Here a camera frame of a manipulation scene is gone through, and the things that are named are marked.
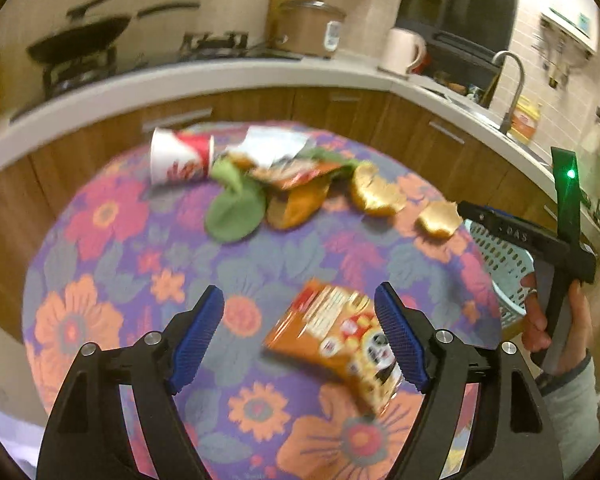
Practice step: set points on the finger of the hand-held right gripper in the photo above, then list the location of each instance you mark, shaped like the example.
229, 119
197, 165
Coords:
480, 217

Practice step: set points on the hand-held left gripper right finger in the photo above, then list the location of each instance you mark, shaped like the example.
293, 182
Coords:
400, 345

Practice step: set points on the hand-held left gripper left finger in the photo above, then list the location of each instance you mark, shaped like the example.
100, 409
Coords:
200, 340

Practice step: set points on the orange peel piece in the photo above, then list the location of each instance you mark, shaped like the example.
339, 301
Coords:
375, 195
437, 222
295, 207

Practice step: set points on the light blue perforated basket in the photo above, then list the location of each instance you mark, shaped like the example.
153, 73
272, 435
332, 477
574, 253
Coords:
505, 270

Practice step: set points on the orange snack packet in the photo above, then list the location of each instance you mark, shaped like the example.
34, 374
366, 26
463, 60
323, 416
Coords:
325, 330

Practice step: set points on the red white paper cup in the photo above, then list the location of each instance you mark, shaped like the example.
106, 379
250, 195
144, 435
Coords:
172, 160

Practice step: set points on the person's right forearm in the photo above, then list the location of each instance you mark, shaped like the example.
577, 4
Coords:
572, 410

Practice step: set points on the person's right hand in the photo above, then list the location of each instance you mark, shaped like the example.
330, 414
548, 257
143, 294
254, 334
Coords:
580, 325

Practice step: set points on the floral tablecloth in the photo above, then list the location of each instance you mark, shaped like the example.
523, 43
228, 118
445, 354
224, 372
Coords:
130, 270

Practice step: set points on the yellow dish soap bottle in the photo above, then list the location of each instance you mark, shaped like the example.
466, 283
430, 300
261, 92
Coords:
525, 122

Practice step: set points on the steel sink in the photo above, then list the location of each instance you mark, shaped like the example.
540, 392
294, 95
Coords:
480, 107

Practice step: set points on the steel faucet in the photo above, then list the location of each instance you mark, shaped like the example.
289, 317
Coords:
513, 102

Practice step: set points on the red plastic container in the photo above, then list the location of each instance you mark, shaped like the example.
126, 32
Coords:
422, 65

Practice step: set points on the white electric kettle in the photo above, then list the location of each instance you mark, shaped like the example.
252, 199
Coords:
397, 50

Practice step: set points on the torn silver snack wrapper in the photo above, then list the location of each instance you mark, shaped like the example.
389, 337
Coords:
270, 150

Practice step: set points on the wooden kitchen cabinet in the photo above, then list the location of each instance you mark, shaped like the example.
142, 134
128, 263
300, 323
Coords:
300, 107

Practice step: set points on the white water heater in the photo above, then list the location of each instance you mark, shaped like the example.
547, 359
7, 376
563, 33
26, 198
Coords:
570, 20

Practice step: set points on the dark window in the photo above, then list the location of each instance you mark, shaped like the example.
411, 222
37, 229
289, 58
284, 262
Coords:
460, 0

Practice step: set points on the beige rice cooker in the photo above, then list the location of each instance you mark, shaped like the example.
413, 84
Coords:
305, 30

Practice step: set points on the white kitchen countertop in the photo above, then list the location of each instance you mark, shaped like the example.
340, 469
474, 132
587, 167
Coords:
130, 85

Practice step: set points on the gas stove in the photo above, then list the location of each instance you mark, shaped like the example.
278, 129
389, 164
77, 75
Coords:
215, 45

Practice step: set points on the black wok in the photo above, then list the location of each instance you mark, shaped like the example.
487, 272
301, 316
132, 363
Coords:
80, 37

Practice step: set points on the black spatula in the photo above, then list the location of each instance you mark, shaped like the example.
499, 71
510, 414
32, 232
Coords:
97, 1

